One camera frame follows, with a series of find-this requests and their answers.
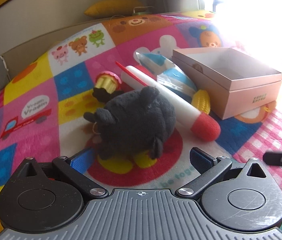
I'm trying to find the white red toy rocket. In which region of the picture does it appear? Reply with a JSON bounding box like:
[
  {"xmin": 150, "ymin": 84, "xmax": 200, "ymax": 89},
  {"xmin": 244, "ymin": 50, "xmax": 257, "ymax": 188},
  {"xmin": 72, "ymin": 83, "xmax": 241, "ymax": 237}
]
[{"xmin": 116, "ymin": 62, "xmax": 221, "ymax": 142}]

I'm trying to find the yellow toy corn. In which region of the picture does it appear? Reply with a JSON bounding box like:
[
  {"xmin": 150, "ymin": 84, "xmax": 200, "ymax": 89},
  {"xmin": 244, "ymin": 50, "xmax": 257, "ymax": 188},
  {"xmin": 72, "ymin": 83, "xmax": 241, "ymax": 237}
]
[{"xmin": 191, "ymin": 89, "xmax": 211, "ymax": 115}]

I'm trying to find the black plush toy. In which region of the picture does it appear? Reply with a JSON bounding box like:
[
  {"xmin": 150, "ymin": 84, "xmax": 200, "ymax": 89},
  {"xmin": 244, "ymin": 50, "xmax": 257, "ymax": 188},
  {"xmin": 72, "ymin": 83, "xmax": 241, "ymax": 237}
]
[{"xmin": 84, "ymin": 86, "xmax": 176, "ymax": 160}]

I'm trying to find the yellow pink toy cupcake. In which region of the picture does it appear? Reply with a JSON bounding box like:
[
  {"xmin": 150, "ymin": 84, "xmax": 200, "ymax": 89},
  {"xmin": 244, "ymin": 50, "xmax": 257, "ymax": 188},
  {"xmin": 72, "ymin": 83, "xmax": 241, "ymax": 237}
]
[{"xmin": 92, "ymin": 71, "xmax": 124, "ymax": 103}]

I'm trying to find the blue white tissue pack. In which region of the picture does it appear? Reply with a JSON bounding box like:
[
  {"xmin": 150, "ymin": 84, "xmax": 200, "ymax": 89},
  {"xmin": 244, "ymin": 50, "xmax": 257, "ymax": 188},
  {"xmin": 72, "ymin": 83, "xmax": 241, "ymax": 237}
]
[{"xmin": 135, "ymin": 52, "xmax": 197, "ymax": 102}]

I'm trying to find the pink cardboard box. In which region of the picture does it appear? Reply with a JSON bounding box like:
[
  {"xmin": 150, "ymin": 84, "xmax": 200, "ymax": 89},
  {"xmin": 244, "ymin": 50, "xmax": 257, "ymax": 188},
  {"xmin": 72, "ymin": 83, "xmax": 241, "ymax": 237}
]
[{"xmin": 172, "ymin": 47, "xmax": 282, "ymax": 120}]

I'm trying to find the colourful cartoon play mat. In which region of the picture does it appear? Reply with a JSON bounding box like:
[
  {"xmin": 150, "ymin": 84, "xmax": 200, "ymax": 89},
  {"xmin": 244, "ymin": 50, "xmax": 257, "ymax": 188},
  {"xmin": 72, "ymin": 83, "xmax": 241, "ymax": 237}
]
[{"xmin": 0, "ymin": 10, "xmax": 282, "ymax": 232}]

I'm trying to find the yellow cushion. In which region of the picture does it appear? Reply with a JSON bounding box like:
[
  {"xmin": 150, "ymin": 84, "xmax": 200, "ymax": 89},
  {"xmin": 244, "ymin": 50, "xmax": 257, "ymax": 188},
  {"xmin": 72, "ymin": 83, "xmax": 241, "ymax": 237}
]
[{"xmin": 84, "ymin": 0, "xmax": 144, "ymax": 18}]

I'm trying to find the green basket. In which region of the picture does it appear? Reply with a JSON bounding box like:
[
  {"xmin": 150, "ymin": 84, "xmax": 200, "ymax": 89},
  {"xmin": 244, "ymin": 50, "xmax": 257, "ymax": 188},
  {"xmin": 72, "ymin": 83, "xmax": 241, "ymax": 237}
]
[{"xmin": 132, "ymin": 6, "xmax": 155, "ymax": 16}]

